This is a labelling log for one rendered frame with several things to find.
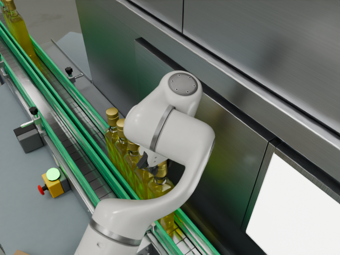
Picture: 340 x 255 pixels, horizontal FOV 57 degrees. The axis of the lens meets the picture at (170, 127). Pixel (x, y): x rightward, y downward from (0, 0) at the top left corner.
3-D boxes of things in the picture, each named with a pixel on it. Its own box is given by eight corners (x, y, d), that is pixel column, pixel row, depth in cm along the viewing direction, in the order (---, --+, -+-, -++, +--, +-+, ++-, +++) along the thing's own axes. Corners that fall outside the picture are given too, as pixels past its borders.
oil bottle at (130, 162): (152, 197, 101) (149, 154, 86) (137, 206, 98) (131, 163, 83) (142, 185, 104) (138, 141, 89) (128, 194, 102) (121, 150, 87)
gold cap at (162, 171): (170, 173, 77) (170, 161, 74) (158, 180, 76) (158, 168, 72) (162, 164, 79) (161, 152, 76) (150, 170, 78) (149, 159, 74)
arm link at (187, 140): (97, 216, 52) (149, 103, 55) (168, 250, 51) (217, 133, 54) (81, 225, 44) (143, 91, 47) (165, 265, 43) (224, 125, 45)
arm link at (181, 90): (178, 145, 44) (118, 118, 45) (167, 176, 53) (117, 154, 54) (211, 76, 53) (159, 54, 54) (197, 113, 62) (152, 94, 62)
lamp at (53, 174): (62, 177, 113) (60, 172, 111) (50, 183, 111) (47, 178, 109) (57, 169, 116) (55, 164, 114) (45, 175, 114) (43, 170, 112)
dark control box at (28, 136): (44, 145, 134) (38, 132, 128) (26, 154, 130) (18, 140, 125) (37, 134, 139) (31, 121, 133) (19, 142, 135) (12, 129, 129)
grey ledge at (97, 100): (151, 160, 124) (150, 140, 116) (131, 171, 120) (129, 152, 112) (56, 55, 178) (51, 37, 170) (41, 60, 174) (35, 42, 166)
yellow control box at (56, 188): (71, 189, 118) (67, 178, 113) (52, 200, 115) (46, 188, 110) (64, 177, 122) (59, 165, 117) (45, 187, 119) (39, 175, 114)
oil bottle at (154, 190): (174, 223, 94) (175, 181, 79) (160, 234, 92) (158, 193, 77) (163, 210, 97) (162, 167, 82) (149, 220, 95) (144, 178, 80)
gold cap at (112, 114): (116, 128, 90) (114, 116, 86) (105, 124, 90) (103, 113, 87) (122, 120, 92) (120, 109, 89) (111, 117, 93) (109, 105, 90)
